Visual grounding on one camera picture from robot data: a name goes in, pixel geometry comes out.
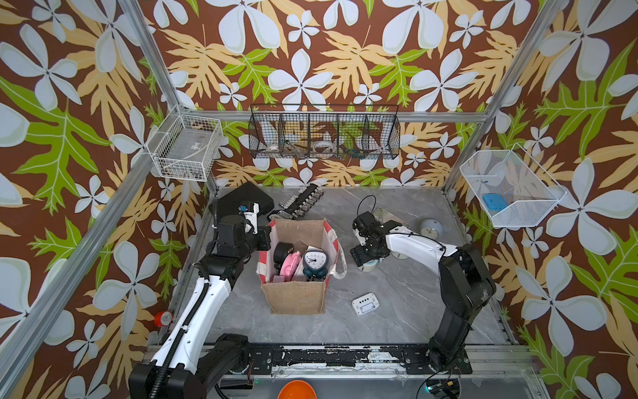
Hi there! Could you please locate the small white digital clock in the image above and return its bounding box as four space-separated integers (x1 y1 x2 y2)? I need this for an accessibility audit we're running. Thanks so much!
352 293 380 316

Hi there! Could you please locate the orange bowl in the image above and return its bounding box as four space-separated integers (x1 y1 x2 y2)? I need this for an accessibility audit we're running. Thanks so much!
277 380 317 399

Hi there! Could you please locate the socket set on black rail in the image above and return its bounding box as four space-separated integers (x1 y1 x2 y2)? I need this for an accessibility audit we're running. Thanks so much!
268 184 323 220

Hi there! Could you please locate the white wire basket right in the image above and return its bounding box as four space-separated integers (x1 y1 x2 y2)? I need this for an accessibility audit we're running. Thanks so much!
460 145 567 229

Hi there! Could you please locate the grey round globe clock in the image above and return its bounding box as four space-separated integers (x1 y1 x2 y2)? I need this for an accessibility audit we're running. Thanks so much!
420 219 444 239

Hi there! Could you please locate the red cap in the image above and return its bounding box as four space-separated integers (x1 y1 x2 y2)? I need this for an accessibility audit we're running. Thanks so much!
154 311 173 329

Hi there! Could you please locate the cream and blue alarm clock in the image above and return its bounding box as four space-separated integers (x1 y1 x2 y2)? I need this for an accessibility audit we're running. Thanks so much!
358 259 379 273

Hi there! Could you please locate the black wire basket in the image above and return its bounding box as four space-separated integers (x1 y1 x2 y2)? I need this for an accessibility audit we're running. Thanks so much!
246 103 400 160

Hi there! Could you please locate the black twin-bell alarm clock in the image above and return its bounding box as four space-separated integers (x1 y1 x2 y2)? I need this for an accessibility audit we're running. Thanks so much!
272 242 294 270

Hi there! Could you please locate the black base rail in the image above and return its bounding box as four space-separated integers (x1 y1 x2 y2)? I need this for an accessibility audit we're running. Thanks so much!
213 342 472 376

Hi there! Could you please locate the white wire basket left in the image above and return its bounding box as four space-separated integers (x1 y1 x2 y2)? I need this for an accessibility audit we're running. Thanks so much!
148 107 224 182

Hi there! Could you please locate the pink twin-bell alarm clock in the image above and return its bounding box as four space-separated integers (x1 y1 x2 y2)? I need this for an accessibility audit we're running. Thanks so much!
279 251 302 282

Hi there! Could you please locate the mirror digital clock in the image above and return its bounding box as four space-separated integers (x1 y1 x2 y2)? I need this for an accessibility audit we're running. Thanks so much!
373 208 405 225

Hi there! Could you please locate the canvas bag with red sides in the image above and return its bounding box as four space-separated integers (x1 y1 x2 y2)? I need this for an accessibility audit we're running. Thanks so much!
257 219 347 315

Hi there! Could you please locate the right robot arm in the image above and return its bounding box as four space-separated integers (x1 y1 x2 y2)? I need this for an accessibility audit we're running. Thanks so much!
350 211 496 372

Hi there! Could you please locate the dark green alarm clock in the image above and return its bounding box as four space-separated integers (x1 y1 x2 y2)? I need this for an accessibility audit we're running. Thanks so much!
302 249 329 280

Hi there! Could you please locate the blue object in basket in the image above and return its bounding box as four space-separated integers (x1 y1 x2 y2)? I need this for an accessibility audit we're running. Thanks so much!
483 193 509 213

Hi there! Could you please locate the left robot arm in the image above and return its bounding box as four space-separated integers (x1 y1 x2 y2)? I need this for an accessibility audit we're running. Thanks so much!
129 201 271 398

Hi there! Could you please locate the white wire basket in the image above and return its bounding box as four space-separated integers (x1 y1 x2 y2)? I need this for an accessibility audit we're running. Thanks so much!
148 107 224 182
460 145 567 229

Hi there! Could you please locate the black plastic tool case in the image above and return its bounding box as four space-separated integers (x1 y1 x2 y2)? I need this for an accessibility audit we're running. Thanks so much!
209 182 274 219

